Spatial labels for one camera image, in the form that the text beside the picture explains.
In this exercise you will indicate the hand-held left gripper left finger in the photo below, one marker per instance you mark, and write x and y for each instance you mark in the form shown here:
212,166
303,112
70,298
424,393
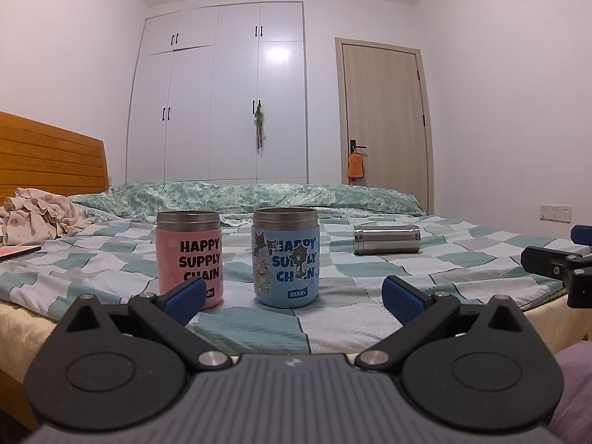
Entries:
187,298

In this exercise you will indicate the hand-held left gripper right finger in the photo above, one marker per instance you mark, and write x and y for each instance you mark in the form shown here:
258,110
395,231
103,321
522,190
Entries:
402,298

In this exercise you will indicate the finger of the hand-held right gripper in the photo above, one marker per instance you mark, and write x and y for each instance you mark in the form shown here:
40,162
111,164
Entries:
545,261
582,233

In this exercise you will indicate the stainless steel cup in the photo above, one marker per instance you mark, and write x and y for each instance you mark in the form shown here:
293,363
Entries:
386,239

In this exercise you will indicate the pink printed cup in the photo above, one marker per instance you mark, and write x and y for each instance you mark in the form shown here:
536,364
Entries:
187,252

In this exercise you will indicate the blue cartoon printed cup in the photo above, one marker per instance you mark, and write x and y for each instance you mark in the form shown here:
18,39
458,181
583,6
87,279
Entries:
286,259

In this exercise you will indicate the checkered green white quilt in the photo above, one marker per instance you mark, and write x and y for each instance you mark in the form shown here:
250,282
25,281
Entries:
351,282

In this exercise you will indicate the green floral blanket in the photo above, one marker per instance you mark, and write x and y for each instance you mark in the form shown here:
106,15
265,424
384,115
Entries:
240,196

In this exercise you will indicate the purple clothing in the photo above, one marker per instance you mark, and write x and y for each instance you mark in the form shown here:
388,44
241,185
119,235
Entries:
573,393

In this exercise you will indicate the orange hanging pouch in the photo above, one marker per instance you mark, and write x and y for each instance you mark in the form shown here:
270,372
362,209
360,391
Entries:
355,166

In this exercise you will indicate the yellow bed sheet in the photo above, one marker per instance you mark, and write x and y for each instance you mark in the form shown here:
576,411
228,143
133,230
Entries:
32,323

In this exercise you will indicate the beige patterned crumpled cloth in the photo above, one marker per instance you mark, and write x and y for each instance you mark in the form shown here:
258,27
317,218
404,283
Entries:
39,215

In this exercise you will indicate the pink flat book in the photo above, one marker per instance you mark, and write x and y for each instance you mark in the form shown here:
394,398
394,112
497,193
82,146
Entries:
16,251

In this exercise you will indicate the light wooden door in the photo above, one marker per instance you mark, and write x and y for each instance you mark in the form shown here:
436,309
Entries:
384,120

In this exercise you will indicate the green hanging ornament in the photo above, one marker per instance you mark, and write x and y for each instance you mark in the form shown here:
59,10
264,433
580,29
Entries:
259,125

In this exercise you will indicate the wooden headboard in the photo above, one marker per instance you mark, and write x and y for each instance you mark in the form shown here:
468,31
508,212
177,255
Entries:
51,157

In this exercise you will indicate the white wardrobe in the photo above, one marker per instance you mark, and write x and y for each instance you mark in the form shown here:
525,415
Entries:
217,97

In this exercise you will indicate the white wall socket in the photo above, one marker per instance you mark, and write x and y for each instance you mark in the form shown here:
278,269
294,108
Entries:
555,212

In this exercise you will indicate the wooden bed frame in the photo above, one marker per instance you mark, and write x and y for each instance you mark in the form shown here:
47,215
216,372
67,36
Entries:
16,400

